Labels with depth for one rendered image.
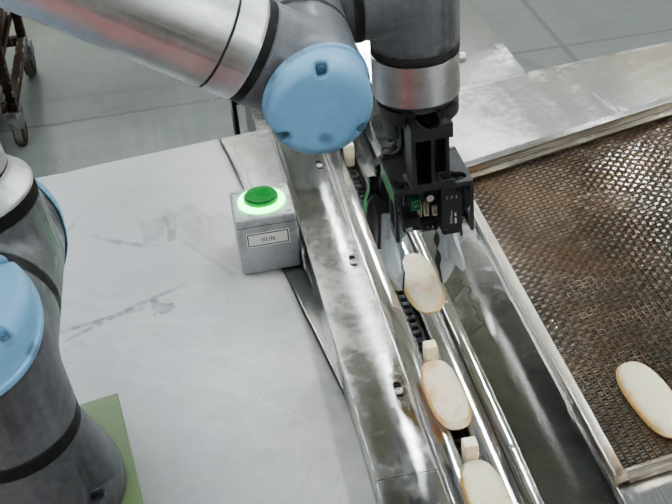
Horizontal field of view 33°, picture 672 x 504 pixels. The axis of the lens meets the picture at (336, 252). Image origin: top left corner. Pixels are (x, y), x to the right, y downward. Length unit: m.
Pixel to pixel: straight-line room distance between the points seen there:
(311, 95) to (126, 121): 2.79
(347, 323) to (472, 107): 0.56
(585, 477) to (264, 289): 0.44
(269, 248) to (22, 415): 0.48
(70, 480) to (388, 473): 0.27
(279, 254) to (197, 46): 0.59
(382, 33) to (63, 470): 0.44
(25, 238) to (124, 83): 2.80
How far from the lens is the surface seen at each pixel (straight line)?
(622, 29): 3.90
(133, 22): 0.74
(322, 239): 1.28
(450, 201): 0.97
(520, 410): 1.11
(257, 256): 1.30
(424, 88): 0.93
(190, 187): 1.50
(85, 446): 0.97
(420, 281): 1.09
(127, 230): 1.43
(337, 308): 1.18
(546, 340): 1.08
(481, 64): 1.77
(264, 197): 1.29
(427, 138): 0.93
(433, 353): 1.11
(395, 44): 0.91
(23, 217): 0.98
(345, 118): 0.76
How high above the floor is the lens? 1.58
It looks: 35 degrees down
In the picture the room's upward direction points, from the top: 5 degrees counter-clockwise
